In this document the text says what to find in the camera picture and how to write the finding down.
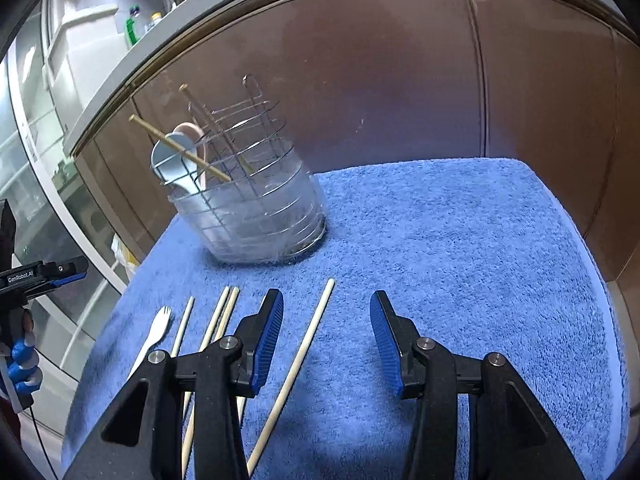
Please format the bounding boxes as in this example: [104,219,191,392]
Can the blue gloved left hand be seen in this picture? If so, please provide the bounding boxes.
[1,308,42,396]

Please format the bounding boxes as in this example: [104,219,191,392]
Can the glass sliding door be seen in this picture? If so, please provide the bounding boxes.
[0,8,132,411]

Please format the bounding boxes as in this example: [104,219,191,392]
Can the white plastic fork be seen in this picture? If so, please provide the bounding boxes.
[127,306,171,378]

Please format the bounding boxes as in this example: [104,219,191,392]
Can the wooden chopstick in holder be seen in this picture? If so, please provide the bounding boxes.
[128,114,232,182]

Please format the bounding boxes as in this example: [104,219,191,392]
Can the green cap oil bottle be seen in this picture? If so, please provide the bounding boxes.
[125,6,140,47]

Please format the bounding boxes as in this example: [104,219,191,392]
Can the white plastic bag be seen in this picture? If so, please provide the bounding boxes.
[111,235,140,280]

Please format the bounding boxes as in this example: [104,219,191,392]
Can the brown lower cabinets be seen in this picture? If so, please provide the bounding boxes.
[67,0,639,280]

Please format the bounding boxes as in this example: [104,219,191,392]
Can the light blue ceramic spoon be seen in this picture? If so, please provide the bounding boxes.
[151,141,206,195]

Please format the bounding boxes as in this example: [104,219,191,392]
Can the white blue label bottle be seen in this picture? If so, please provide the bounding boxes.
[145,12,163,32]

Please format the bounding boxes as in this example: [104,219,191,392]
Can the clear utensil holder with wire rack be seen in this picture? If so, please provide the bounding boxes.
[162,75,326,264]

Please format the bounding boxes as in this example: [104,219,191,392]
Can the white storage box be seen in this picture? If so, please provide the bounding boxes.
[43,0,127,133]

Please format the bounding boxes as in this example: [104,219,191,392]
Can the blue towel mat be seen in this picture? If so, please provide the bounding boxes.
[62,158,629,479]

